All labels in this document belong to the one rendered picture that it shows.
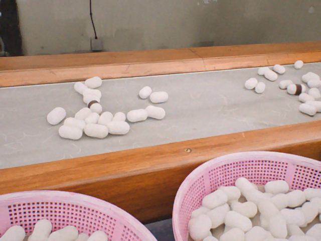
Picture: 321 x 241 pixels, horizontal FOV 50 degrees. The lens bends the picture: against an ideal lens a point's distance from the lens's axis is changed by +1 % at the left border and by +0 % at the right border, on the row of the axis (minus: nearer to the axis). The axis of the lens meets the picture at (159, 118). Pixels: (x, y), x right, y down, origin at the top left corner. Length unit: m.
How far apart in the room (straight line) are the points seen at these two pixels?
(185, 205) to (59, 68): 0.45
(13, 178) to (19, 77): 0.34
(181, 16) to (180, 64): 2.20
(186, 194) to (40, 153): 0.22
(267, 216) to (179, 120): 0.24
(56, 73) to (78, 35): 1.98
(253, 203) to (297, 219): 0.05
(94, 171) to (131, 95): 0.28
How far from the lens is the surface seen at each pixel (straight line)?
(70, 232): 0.39
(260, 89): 0.74
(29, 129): 0.57
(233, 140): 0.51
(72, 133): 0.52
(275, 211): 0.44
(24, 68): 0.76
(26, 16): 2.62
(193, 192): 0.43
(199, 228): 0.39
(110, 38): 2.78
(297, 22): 2.53
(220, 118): 0.62
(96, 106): 0.59
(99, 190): 0.42
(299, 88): 0.77
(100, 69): 0.76
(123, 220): 0.37
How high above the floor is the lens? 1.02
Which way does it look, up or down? 28 degrees down
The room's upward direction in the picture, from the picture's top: 4 degrees clockwise
